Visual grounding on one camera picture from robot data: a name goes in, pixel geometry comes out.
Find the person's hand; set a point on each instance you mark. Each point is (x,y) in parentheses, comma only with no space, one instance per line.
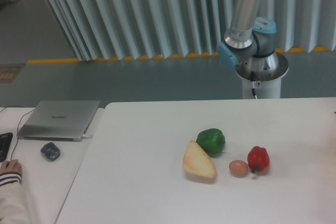
(13,167)

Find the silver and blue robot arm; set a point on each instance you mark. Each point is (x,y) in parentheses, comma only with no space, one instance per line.
(259,27)

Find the white sleeved forearm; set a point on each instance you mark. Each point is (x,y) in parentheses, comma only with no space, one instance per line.
(14,207)

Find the green bell pepper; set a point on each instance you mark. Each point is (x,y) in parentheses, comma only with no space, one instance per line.
(211,141)

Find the red bell pepper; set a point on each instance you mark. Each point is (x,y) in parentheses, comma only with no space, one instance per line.
(258,159)

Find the black keyboard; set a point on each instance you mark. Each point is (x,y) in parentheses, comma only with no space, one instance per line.
(5,142)

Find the silver closed laptop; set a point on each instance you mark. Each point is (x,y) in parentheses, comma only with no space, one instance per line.
(59,120)

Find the white folding screen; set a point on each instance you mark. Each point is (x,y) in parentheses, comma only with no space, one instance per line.
(135,28)

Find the toasted bread slice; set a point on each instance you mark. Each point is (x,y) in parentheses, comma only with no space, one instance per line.
(197,162)

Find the brown egg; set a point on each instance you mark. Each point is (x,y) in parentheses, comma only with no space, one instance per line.
(238,167)

